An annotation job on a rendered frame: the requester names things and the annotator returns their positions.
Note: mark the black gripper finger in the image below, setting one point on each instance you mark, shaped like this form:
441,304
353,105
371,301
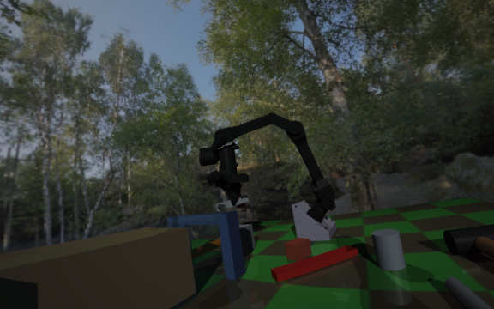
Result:
233,192
226,192

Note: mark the black mallet with brown wooden handle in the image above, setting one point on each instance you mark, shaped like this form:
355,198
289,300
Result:
470,240

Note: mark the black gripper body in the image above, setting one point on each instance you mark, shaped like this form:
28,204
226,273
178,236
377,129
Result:
233,178

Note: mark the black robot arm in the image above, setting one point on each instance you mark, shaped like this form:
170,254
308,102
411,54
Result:
295,130

